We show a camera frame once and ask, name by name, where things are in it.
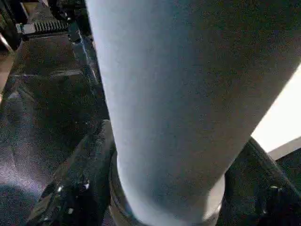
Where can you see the white plastic table top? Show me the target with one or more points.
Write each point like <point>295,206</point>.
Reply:
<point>282,122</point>

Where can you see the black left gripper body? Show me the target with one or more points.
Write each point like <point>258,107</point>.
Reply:
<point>44,26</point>

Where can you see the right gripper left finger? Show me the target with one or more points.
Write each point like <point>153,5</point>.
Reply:
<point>80,188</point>

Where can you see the white plastic table leg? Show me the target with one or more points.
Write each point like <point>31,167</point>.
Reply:
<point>188,94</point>

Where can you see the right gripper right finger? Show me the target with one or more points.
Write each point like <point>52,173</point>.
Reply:
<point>263,197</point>

